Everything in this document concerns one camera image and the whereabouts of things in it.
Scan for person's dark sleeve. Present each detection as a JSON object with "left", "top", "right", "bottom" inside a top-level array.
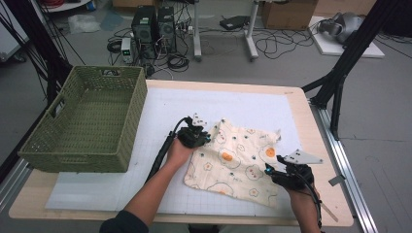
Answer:
[{"left": 98, "top": 210, "right": 150, "bottom": 233}]

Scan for tangle of black floor cables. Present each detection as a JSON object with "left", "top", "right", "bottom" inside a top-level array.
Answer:
[{"left": 256, "top": 27, "right": 315, "bottom": 61}]

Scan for black flat device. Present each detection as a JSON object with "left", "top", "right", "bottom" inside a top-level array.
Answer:
[{"left": 219, "top": 15, "right": 251, "bottom": 31}]

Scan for aluminium rail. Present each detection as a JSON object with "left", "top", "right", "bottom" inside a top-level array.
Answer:
[
  {"left": 0, "top": 158, "right": 33, "bottom": 212},
  {"left": 309, "top": 100, "right": 380, "bottom": 233}
]

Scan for white desk leg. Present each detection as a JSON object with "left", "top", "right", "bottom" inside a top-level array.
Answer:
[
  {"left": 244, "top": 0, "right": 260, "bottom": 62},
  {"left": 192, "top": 0, "right": 202, "bottom": 62}
]

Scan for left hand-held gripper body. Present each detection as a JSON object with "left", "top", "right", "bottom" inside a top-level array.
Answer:
[{"left": 177, "top": 113, "right": 208, "bottom": 150}]

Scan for clear plastic bag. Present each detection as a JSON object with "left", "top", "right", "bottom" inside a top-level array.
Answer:
[{"left": 67, "top": 14, "right": 101, "bottom": 35}]

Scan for grey headset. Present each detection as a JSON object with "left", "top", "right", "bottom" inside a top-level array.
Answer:
[{"left": 317, "top": 12, "right": 365, "bottom": 45}]

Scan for person's left hand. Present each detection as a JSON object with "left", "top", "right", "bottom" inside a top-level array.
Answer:
[{"left": 165, "top": 139, "right": 199, "bottom": 169}]

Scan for white board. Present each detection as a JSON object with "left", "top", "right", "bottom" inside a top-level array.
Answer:
[{"left": 307, "top": 16, "right": 387, "bottom": 59}]

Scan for person's right hand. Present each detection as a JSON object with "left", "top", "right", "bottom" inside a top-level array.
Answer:
[{"left": 288, "top": 183, "right": 322, "bottom": 208}]

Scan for coiled black cable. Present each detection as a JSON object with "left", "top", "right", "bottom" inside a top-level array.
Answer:
[{"left": 166, "top": 52, "right": 190, "bottom": 73}]

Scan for cardboard box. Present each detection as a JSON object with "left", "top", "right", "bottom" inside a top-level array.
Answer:
[{"left": 260, "top": 0, "right": 319, "bottom": 31}]

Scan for grey tape piece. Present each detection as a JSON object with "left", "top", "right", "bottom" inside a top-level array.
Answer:
[{"left": 327, "top": 174, "right": 347, "bottom": 187}]

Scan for small white power unit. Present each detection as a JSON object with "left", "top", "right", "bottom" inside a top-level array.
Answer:
[{"left": 120, "top": 37, "right": 134, "bottom": 64}]

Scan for black computer tower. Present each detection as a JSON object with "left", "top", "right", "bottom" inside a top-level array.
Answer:
[
  {"left": 157, "top": 6, "right": 178, "bottom": 54},
  {"left": 130, "top": 6, "right": 159, "bottom": 59}
]

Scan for thick black gripper cable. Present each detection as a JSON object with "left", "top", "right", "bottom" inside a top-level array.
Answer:
[{"left": 145, "top": 116, "right": 192, "bottom": 183}]

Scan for wooden stick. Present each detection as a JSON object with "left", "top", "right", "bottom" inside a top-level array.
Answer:
[{"left": 320, "top": 202, "right": 339, "bottom": 223}]

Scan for white grid mat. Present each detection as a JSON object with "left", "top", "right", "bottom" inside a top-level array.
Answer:
[{"left": 45, "top": 86, "right": 322, "bottom": 218}]

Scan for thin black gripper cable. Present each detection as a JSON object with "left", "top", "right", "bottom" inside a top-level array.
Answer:
[{"left": 297, "top": 173, "right": 325, "bottom": 232}]

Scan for cream cloth with flower print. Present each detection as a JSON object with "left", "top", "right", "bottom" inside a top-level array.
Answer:
[{"left": 183, "top": 117, "right": 283, "bottom": 208}]

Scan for black metal stand with cables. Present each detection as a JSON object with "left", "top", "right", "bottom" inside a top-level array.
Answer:
[{"left": 0, "top": 0, "right": 74, "bottom": 183}]

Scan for person's grey trousers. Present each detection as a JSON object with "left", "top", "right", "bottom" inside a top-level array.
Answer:
[{"left": 152, "top": 222, "right": 292, "bottom": 233}]

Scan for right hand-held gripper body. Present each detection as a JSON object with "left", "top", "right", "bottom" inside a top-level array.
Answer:
[{"left": 271, "top": 149, "right": 324, "bottom": 191}]

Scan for green woven basket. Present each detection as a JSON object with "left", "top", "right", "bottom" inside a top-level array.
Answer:
[{"left": 17, "top": 65, "right": 149, "bottom": 174}]

